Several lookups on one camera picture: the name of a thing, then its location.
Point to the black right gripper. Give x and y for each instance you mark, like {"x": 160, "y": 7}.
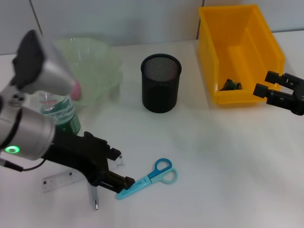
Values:
{"x": 299, "y": 99}

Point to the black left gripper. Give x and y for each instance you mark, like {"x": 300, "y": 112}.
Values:
{"x": 80, "y": 154}

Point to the green plastic wrapper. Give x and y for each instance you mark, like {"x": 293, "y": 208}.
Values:
{"x": 231, "y": 85}

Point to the clear water bottle green label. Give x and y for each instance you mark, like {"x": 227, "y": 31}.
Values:
{"x": 64, "y": 114}

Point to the pink peach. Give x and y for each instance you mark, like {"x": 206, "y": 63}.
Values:
{"x": 77, "y": 91}

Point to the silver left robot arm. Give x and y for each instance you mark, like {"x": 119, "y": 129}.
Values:
{"x": 28, "y": 130}

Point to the silver ballpoint pen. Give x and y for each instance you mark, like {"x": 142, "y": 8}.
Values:
{"x": 94, "y": 197}

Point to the blue capped scissors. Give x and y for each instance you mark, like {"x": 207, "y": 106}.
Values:
{"x": 154, "y": 177}

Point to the transparent plastic ruler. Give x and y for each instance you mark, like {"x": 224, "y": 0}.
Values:
{"x": 59, "y": 181}

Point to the black mesh pen holder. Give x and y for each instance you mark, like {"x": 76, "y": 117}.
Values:
{"x": 160, "y": 92}

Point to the pale green glass fruit bowl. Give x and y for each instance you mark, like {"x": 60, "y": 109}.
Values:
{"x": 97, "y": 66}

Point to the yellow plastic bin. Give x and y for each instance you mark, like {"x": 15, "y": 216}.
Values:
{"x": 237, "y": 35}

